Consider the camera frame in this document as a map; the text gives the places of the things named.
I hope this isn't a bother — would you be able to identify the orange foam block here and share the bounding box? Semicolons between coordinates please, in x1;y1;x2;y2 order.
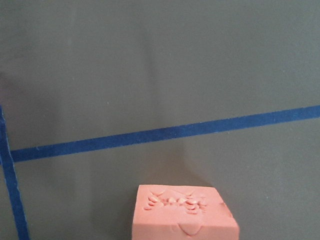
131;184;240;240

